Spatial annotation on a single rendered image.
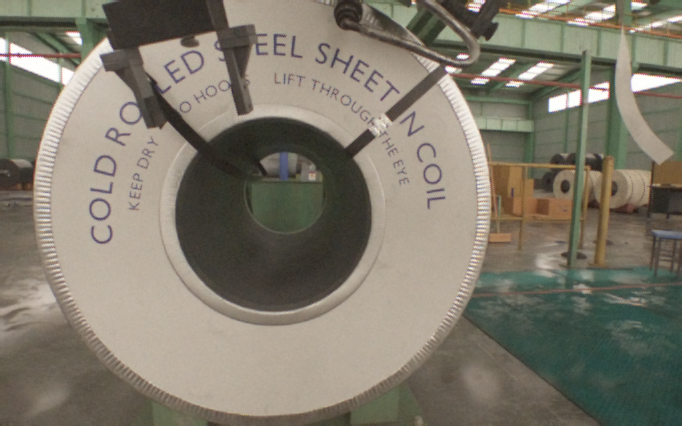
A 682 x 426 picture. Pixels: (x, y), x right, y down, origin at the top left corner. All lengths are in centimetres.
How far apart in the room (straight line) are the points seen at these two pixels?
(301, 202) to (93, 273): 256
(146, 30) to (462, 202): 82
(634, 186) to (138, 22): 1287
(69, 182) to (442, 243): 97
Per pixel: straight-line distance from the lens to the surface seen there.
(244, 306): 98
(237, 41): 46
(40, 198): 109
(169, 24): 49
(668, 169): 1100
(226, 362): 104
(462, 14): 88
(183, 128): 91
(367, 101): 94
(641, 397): 200
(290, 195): 339
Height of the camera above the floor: 88
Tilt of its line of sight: 6 degrees down
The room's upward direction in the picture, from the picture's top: 1 degrees clockwise
